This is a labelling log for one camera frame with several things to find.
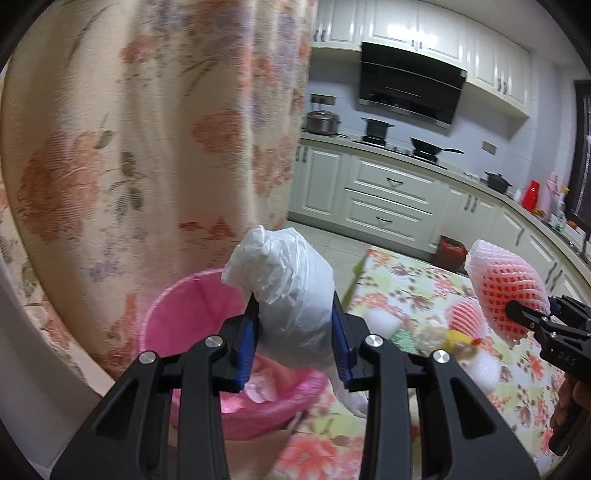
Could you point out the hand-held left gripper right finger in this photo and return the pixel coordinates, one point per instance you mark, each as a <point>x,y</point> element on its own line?
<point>339,350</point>

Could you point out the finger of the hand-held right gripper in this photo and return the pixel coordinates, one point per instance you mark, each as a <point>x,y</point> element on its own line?
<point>570,307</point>
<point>521,314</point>

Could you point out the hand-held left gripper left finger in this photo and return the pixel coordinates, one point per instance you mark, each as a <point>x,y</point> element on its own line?
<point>247,350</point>

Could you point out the pink foam fruit net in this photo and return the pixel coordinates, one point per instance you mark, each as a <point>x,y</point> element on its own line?
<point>503,277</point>

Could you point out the pale pink foam net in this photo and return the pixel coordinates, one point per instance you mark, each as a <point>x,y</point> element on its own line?
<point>464,316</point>

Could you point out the yellow sponge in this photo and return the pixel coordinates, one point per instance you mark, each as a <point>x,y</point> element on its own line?
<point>455,340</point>

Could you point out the pink plastic bin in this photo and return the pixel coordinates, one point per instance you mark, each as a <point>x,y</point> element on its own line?
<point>184,314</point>

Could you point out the white plastic bag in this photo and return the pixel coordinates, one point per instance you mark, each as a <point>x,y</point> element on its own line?
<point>291,286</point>

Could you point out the person's right hand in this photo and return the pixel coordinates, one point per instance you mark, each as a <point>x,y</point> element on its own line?
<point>579,401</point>

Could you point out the pink crumpled wrapper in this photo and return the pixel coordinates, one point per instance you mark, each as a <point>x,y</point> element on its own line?
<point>263,390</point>

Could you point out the white foam ball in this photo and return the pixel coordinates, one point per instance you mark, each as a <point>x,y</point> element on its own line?
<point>485,371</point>
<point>381,323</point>

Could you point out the brown floor bin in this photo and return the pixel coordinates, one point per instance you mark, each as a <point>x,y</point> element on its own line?
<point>450,258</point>

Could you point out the floral tablecloth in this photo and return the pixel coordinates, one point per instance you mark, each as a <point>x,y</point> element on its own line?
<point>415,286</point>

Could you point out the pink thermos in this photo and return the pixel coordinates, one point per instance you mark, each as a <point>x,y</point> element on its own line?
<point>549,194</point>

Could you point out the red thermos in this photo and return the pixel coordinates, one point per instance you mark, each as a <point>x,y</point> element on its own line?
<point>531,196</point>

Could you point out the black casserole pot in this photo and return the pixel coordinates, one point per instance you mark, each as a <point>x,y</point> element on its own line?
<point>497,183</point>

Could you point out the dark window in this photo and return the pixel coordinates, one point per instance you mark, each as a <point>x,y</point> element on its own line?
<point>582,161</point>

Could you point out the white lower cabinets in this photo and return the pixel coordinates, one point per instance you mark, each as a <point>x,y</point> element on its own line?
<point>388,198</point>

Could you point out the white cabinets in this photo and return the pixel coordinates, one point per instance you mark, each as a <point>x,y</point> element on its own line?
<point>392,18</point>
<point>388,198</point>

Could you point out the black wok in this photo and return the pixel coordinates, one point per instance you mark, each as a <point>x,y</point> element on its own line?
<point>425,146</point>

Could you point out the black gas hob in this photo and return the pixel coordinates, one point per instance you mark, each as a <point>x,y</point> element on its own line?
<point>397,147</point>

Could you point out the black stock pot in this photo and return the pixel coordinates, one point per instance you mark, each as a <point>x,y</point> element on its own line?
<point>376,129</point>

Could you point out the silver pressure cooker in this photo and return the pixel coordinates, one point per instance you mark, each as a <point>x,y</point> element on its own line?
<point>321,123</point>

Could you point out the floral curtain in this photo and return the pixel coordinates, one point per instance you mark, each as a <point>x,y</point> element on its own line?
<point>115,138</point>

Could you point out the black range hood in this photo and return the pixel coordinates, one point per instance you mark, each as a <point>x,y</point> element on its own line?
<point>411,78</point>

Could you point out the white upper cabinets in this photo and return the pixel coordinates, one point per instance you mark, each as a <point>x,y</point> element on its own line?
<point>392,18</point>

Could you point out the wall socket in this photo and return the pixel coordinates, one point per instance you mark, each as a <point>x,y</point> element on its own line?
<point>488,147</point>
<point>323,98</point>

